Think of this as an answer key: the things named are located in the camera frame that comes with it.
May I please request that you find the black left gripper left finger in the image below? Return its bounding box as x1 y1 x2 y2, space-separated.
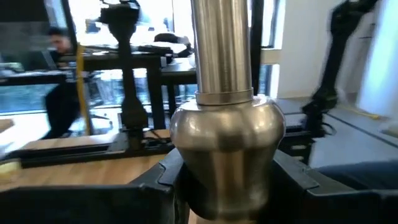
0 148 189 224

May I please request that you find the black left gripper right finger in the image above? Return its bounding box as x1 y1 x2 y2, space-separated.
261 151 398 224

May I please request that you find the person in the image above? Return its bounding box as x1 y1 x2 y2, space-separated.
42 26 82 140

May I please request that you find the black articulated stand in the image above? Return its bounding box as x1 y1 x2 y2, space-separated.
98 0 149 152

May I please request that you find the black desk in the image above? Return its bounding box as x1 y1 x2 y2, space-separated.
58 52 200 130

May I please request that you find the black table frame rail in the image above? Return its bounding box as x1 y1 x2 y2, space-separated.
0 129 175 170

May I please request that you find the yellow hanging cable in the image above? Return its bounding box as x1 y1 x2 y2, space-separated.
75 43 93 137

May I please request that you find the black vertical post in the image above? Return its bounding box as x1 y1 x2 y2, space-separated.
249 0 266 96

